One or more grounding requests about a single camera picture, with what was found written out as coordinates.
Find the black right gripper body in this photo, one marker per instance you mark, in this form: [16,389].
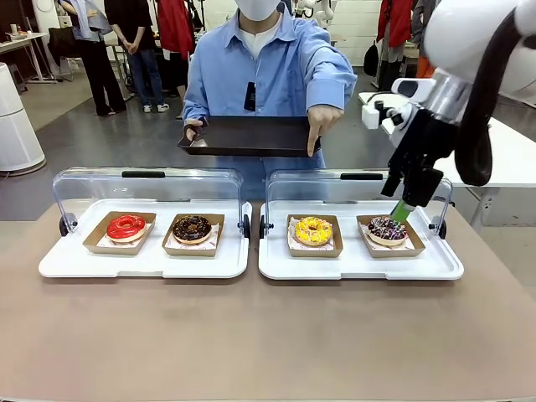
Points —
[431,134]

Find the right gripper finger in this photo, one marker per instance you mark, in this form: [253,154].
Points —
[423,186]
[393,184]

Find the purple drizzled chocolate donut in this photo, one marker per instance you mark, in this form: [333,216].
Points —
[385,232]

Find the white printed paper liner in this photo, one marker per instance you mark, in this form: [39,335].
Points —
[102,242]
[372,247]
[293,247]
[214,234]

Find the sprinkled chocolate donut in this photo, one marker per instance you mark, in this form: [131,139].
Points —
[398,252]

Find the yellow sprinkled donut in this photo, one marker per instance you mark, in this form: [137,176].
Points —
[303,232]

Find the yellow frosted donut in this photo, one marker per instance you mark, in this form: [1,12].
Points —
[314,252]

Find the black serving tray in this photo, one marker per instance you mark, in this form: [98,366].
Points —
[251,138]

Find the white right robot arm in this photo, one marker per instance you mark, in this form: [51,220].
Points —
[469,33]

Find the person's left forearm blue sleeve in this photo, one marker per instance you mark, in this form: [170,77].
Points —
[333,88]

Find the person's right forearm blue sleeve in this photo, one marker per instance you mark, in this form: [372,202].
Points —
[194,100]

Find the person in blue shirt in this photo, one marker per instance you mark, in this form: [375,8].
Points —
[272,71]

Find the chocolate glazed donut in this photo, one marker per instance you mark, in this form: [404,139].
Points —
[184,232]

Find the red glazed donut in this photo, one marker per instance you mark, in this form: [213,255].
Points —
[119,230]

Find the red frosted donut in box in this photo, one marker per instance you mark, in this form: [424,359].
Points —
[94,247]

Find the person's left hand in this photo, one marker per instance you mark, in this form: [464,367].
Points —
[324,119]

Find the person's right hand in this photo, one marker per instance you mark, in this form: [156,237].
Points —
[192,132]

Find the orange garment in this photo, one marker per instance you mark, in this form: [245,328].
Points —
[424,69]

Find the clear display case lid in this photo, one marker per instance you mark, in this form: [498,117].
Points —
[146,188]
[318,188]

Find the white display case base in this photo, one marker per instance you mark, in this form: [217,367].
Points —
[142,266]
[356,268]

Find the black hanging bag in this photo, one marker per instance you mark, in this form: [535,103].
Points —
[371,60]

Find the grey hanging garment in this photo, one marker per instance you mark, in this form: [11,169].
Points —
[419,25]

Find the red hanging jacket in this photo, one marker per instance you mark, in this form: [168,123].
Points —
[393,21]

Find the black clip-on microphone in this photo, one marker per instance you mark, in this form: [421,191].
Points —
[250,96]

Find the white face mask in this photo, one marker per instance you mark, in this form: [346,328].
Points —
[257,8]

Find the red hanging garment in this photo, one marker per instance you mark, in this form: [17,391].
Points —
[173,25]

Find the bystander in black top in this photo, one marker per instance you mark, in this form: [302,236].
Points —
[134,25]

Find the bystander with light blue shirt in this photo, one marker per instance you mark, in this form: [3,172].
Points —
[90,50]

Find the black office chair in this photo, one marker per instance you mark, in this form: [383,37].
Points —
[63,46]

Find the white cylindrical air purifier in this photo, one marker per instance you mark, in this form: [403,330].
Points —
[17,125]

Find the white desk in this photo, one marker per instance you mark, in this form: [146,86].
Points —
[21,42]

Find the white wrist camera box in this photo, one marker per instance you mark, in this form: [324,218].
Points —
[370,117]

